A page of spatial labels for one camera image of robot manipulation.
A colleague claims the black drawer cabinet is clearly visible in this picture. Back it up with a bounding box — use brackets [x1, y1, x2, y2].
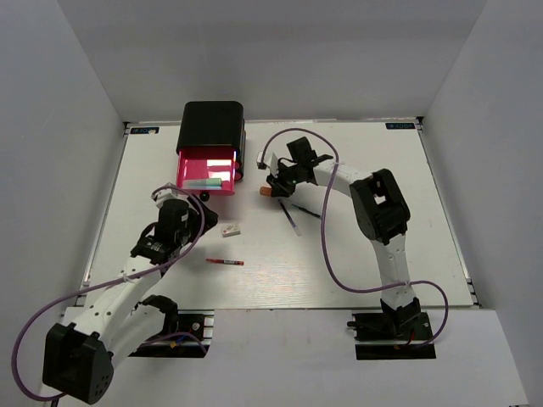
[176, 101, 246, 181]

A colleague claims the pink top drawer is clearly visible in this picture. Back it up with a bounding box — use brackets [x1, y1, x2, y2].
[176, 147, 238, 196]

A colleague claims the green highlighter pen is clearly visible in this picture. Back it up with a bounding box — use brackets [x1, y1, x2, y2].
[183, 178, 222, 190]

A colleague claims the red ink pen refill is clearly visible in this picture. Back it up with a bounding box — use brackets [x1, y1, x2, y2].
[205, 259, 244, 266]

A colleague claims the orange highlighter pen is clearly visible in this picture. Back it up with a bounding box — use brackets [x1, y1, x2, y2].
[259, 187, 273, 198]

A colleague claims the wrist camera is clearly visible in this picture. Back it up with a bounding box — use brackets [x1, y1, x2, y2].
[256, 151, 279, 179]
[151, 183, 187, 209]

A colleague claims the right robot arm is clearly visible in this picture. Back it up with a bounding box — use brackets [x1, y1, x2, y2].
[256, 137, 421, 338]

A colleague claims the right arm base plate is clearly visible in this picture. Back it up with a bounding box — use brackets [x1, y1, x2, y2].
[346, 312, 436, 360]

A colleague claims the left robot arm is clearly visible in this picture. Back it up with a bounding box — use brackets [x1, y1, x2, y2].
[42, 197, 218, 404]

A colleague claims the purple ink pen refill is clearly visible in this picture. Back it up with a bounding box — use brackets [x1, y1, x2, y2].
[277, 199, 302, 237]

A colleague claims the white staples box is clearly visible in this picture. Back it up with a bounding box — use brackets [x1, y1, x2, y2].
[221, 224, 241, 237]

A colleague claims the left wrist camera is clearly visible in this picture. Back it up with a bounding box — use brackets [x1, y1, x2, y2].
[151, 183, 187, 209]

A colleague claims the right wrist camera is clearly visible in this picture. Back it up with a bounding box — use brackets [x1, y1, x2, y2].
[256, 151, 279, 179]

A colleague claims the green ink pen refill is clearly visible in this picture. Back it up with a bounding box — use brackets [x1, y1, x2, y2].
[291, 203, 322, 220]

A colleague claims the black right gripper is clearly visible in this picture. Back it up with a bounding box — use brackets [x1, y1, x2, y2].
[268, 160, 304, 197]

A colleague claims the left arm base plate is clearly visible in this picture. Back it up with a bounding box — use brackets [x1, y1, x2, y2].
[130, 310, 215, 359]

